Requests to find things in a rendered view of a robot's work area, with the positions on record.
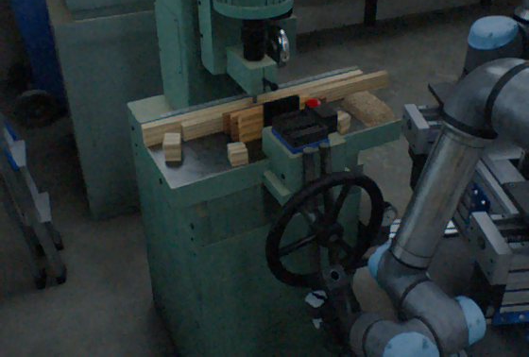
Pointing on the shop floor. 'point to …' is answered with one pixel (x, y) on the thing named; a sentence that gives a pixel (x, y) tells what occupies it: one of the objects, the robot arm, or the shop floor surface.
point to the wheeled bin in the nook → (33, 44)
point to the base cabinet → (230, 281)
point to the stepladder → (14, 157)
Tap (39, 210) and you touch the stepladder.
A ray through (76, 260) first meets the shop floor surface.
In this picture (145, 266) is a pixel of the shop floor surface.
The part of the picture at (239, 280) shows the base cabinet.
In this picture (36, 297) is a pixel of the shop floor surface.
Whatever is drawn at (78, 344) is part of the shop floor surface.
